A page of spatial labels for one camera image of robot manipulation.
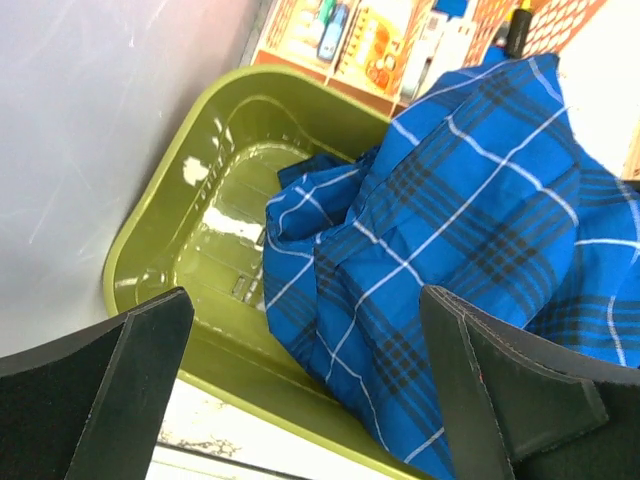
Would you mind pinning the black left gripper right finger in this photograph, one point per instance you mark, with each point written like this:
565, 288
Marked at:
517, 406

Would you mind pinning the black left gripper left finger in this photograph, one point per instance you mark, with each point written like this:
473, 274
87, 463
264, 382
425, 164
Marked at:
90, 404

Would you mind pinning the blue plaid shirt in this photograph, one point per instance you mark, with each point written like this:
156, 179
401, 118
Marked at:
480, 188

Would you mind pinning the green plastic basin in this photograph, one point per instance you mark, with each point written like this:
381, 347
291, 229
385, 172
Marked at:
199, 225

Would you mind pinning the pink mesh file organizer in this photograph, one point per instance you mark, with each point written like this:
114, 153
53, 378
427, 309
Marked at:
387, 53

